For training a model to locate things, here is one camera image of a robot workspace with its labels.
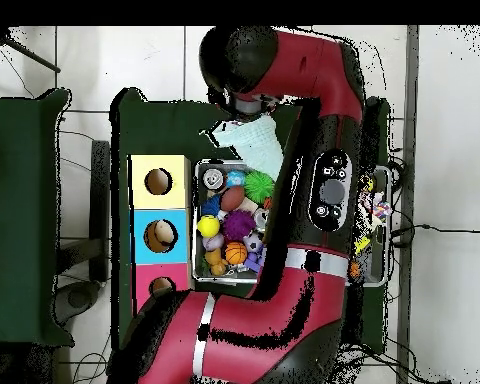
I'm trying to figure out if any mint green knitted cloth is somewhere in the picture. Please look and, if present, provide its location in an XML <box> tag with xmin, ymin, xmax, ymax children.
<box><xmin>210</xmin><ymin>114</ymin><xmax>285</xmax><ymax>167</ymax></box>

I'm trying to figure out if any wooden box with three holes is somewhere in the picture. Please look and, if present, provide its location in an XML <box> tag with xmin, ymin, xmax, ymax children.
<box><xmin>127</xmin><ymin>154</ymin><xmax>195</xmax><ymax>319</ymax></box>

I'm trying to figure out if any purple spiky ball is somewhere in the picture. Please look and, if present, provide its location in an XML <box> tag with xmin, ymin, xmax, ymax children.
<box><xmin>222</xmin><ymin>210</ymin><xmax>257</xmax><ymax>243</ymax></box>

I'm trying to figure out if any brown toy football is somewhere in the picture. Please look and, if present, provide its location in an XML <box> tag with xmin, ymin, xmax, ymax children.
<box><xmin>219</xmin><ymin>185</ymin><xmax>247</xmax><ymax>213</ymax></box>

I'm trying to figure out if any green spiky ball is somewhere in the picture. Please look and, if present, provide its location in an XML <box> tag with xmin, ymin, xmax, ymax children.
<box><xmin>244</xmin><ymin>170</ymin><xmax>276</xmax><ymax>203</ymax></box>

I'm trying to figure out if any yellow smiley face ball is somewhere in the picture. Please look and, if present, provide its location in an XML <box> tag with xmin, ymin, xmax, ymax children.
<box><xmin>197</xmin><ymin>214</ymin><xmax>221</xmax><ymax>239</ymax></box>

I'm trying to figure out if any blue globe ball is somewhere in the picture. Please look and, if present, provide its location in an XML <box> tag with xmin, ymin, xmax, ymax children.
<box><xmin>226</xmin><ymin>169</ymin><xmax>246</xmax><ymax>188</ymax></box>

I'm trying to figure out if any orange toy basketball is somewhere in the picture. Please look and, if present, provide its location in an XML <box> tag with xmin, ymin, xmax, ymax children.
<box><xmin>223</xmin><ymin>241</ymin><xmax>249</xmax><ymax>266</ymax></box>

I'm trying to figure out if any silver drink can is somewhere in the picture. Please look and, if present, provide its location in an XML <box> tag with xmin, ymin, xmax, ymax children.
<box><xmin>202</xmin><ymin>167</ymin><xmax>225</xmax><ymax>190</ymax></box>

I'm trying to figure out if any white ball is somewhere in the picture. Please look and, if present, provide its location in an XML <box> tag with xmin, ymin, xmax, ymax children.
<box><xmin>154</xmin><ymin>221</ymin><xmax>177</xmax><ymax>245</ymax></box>

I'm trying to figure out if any green cloth side table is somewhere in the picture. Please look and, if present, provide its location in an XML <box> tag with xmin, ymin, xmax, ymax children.
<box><xmin>0</xmin><ymin>89</ymin><xmax>73</xmax><ymax>347</ymax></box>

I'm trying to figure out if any shallow wire mesh bin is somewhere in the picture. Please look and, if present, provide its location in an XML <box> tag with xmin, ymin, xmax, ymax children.
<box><xmin>191</xmin><ymin>159</ymin><xmax>389</xmax><ymax>287</ymax></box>

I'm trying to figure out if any black cable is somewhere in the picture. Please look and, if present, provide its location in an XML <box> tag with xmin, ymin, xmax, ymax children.
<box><xmin>391</xmin><ymin>222</ymin><xmax>480</xmax><ymax>238</ymax></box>

